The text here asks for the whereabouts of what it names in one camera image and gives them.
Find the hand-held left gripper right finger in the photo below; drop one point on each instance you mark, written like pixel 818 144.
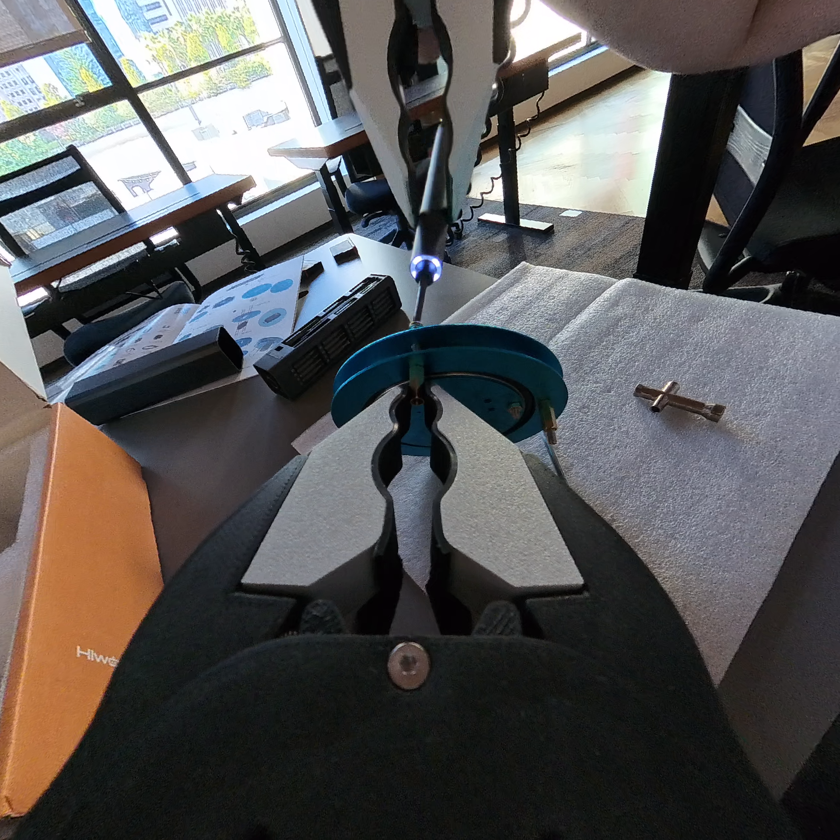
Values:
pixel 512 525

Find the metal cross wrench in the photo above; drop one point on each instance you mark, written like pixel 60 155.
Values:
pixel 676 400

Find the grey electric screwdriver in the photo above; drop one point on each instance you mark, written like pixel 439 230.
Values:
pixel 433 197

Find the white instruction booklet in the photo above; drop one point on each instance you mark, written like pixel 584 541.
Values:
pixel 144 334

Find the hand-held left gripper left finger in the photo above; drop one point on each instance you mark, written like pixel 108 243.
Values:
pixel 315 525

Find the black desk leg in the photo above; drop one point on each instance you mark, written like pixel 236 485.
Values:
pixel 682 184

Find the blue metal wheel assembly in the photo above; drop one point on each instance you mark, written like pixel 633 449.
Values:
pixel 472 341

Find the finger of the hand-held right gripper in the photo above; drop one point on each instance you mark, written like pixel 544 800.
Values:
pixel 367 65
pixel 472 79

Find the small black box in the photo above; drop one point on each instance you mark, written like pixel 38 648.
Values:
pixel 344 250
pixel 312 269

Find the white foam sheet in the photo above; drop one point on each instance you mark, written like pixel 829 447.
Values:
pixel 656 328

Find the black rectangular sleeve case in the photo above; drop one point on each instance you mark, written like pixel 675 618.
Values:
pixel 144 380

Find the black office chair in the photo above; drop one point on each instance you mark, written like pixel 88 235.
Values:
pixel 118 328
pixel 774 197

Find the black screwdriver bit holder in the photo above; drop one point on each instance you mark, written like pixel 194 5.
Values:
pixel 328 334

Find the dark grey desk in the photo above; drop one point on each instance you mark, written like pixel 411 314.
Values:
pixel 216 459

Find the instruction sheet with blue circles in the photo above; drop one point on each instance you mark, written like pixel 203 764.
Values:
pixel 262 308

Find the orange cardboard box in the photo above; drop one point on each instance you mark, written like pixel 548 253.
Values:
pixel 85 558

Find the black saddle stool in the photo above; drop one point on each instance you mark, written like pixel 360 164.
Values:
pixel 367 193

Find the person's right forearm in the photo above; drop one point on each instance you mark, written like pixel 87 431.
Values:
pixel 689 33

